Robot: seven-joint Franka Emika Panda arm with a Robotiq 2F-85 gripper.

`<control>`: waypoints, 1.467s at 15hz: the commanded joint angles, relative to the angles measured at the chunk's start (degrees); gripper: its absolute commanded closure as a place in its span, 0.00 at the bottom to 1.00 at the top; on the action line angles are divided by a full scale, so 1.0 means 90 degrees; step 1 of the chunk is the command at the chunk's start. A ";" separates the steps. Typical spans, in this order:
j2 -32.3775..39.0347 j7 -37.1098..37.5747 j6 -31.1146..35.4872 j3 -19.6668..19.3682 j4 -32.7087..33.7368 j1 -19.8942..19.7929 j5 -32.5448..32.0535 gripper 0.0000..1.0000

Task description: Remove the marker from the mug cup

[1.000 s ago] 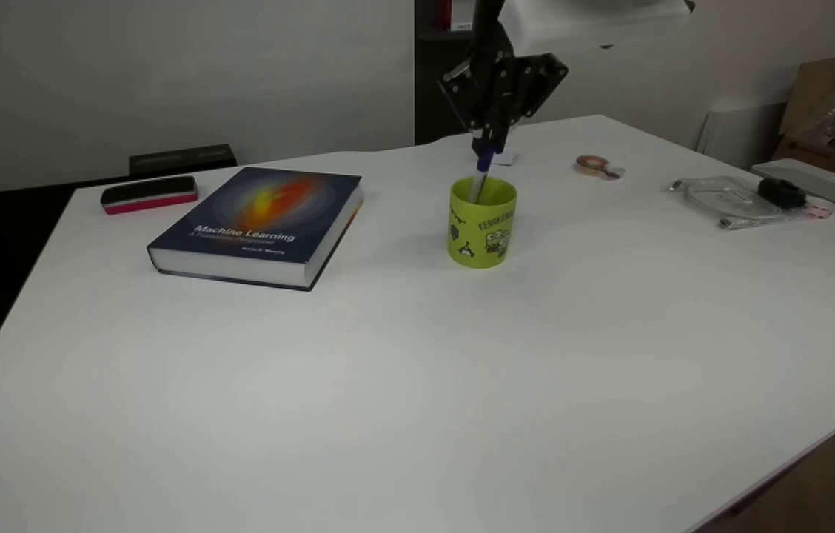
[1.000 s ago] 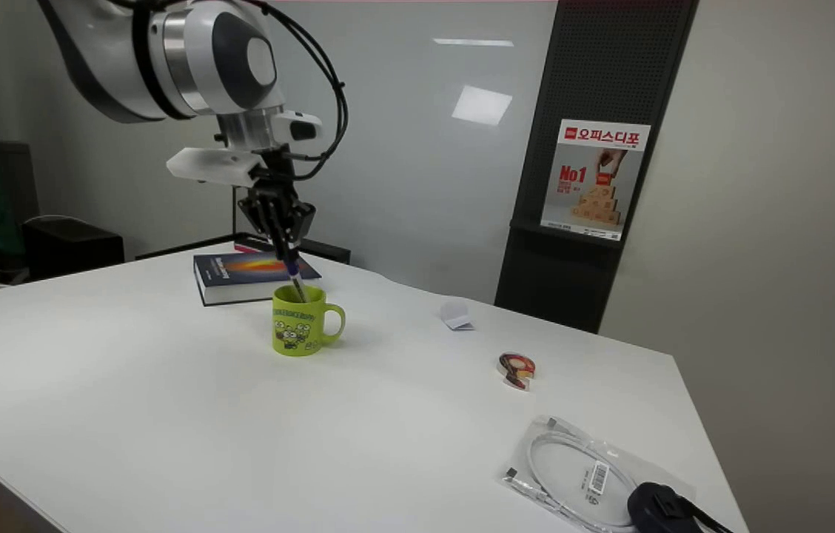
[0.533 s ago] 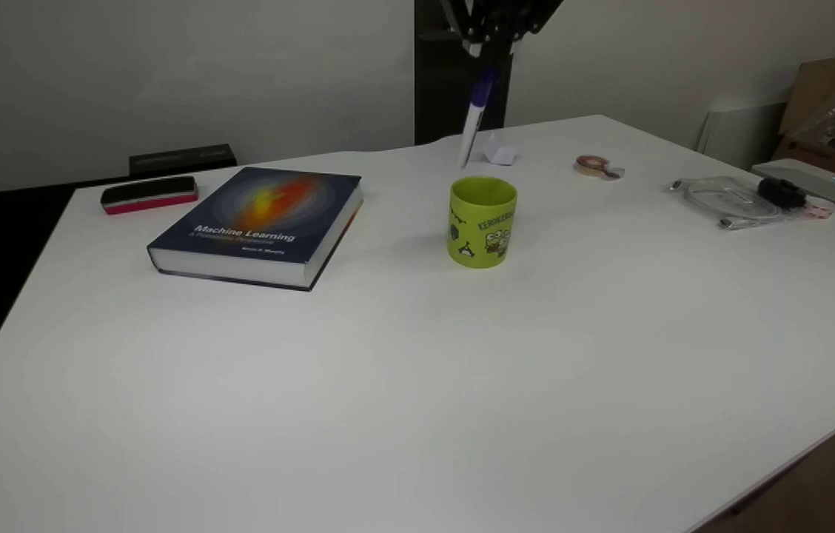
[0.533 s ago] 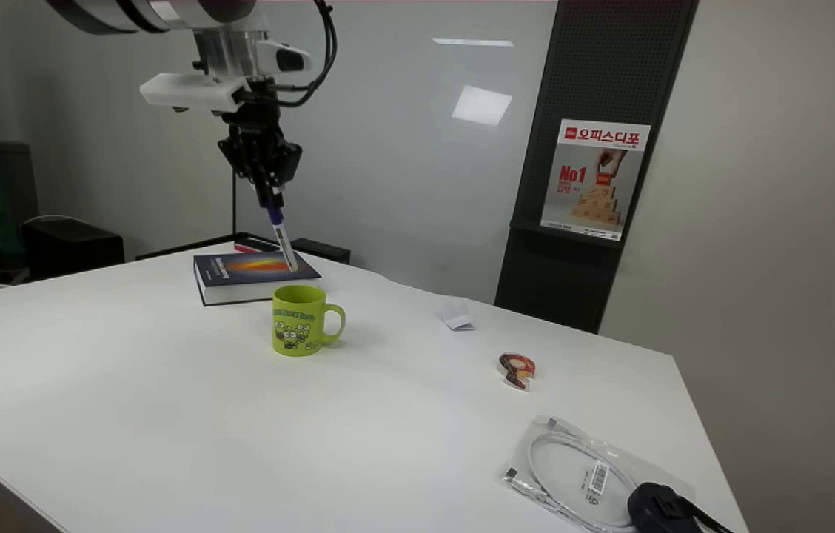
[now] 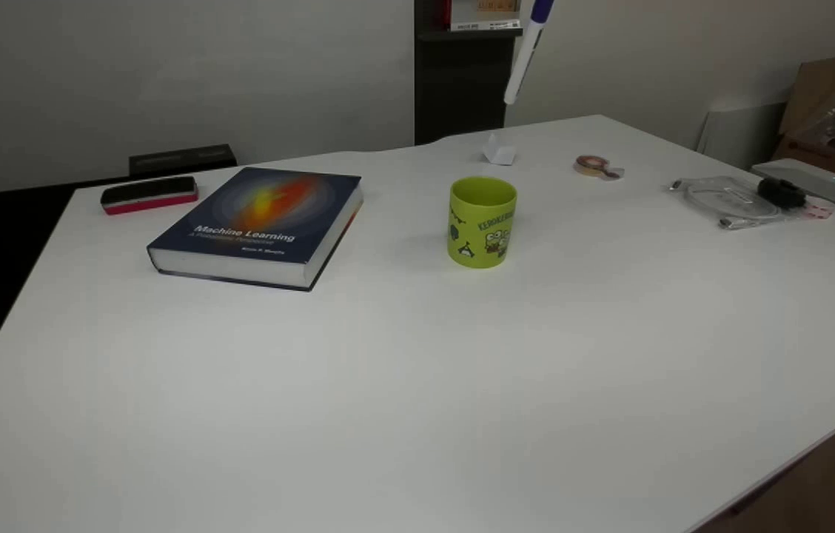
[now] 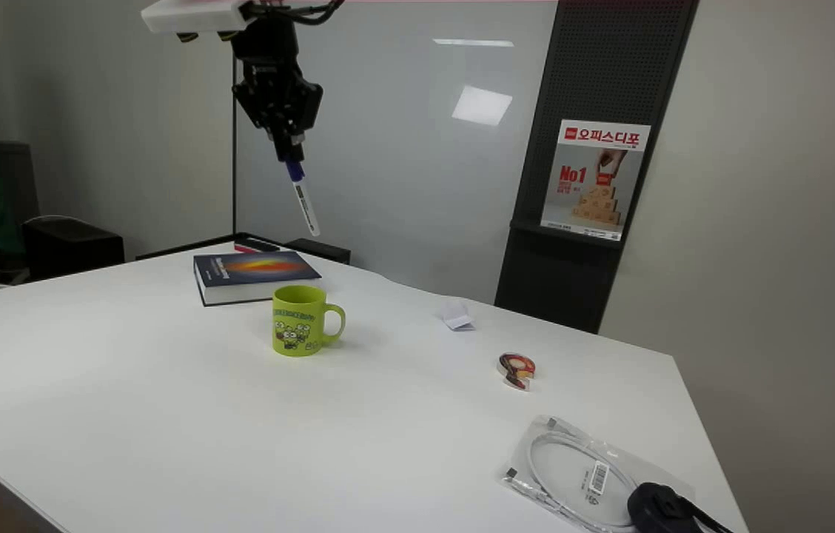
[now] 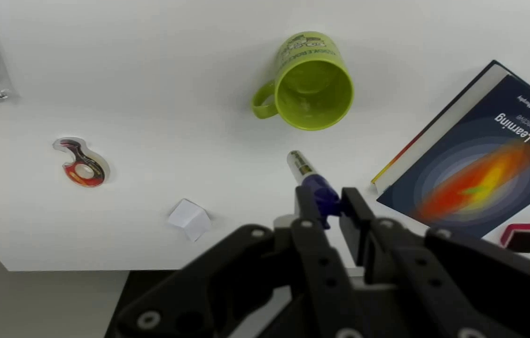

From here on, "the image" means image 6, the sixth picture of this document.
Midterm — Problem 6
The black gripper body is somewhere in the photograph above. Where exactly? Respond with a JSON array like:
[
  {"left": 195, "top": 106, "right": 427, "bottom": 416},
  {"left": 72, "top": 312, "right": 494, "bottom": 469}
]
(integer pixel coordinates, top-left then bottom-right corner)
[{"left": 232, "top": 15, "right": 325, "bottom": 136}]

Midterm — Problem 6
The blue capped white marker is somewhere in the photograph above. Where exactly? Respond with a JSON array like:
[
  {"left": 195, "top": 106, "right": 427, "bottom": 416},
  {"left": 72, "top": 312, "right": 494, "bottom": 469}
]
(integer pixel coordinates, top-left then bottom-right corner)
[{"left": 282, "top": 160, "right": 322, "bottom": 241}]

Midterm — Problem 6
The lime green mug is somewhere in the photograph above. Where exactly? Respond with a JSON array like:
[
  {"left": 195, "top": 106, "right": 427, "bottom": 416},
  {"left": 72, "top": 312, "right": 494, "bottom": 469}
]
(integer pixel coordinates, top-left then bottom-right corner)
[{"left": 269, "top": 283, "right": 350, "bottom": 360}]

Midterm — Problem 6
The dark blue hardcover book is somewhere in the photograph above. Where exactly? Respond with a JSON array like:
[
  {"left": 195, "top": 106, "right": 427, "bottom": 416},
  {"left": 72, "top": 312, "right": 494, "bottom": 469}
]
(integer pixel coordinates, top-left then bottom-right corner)
[{"left": 190, "top": 249, "right": 322, "bottom": 312}]

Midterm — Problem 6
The black box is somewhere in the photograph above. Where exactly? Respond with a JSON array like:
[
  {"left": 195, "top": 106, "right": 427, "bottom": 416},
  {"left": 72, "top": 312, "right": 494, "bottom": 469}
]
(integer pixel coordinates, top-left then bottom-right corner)
[{"left": 20, "top": 218, "right": 128, "bottom": 286}]

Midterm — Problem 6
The small white paper piece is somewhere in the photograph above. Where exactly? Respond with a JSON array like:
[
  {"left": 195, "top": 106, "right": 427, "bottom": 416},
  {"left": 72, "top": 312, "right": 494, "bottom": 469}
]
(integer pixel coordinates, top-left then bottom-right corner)
[{"left": 439, "top": 302, "right": 475, "bottom": 334}]

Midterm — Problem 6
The red white poster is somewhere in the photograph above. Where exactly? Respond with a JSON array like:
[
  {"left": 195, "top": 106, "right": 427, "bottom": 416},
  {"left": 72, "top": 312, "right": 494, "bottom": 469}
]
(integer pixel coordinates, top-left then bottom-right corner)
[{"left": 540, "top": 118, "right": 655, "bottom": 246}]

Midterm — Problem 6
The black display pillar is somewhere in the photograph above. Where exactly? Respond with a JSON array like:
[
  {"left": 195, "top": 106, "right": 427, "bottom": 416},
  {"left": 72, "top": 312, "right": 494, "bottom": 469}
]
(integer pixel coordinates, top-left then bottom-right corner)
[{"left": 491, "top": 0, "right": 701, "bottom": 334}]

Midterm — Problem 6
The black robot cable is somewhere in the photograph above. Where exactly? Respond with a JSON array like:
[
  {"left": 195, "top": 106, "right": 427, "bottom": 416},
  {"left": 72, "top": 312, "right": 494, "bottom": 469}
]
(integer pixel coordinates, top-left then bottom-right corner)
[{"left": 254, "top": 0, "right": 347, "bottom": 29}]

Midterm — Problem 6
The white glass wall panel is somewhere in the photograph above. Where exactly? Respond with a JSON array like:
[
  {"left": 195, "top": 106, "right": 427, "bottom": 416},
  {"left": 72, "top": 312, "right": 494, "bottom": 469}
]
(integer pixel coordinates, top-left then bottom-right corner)
[{"left": 233, "top": 0, "right": 559, "bottom": 306}]

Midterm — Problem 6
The white cable in plastic bag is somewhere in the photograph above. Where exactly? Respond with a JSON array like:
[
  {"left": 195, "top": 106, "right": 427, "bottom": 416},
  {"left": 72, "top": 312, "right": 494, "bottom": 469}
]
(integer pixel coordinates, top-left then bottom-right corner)
[{"left": 498, "top": 416, "right": 695, "bottom": 533}]

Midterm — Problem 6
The black strap device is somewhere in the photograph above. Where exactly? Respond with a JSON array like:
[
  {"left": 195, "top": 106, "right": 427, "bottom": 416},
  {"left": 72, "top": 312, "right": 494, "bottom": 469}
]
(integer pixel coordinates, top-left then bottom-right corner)
[{"left": 624, "top": 480, "right": 737, "bottom": 533}]

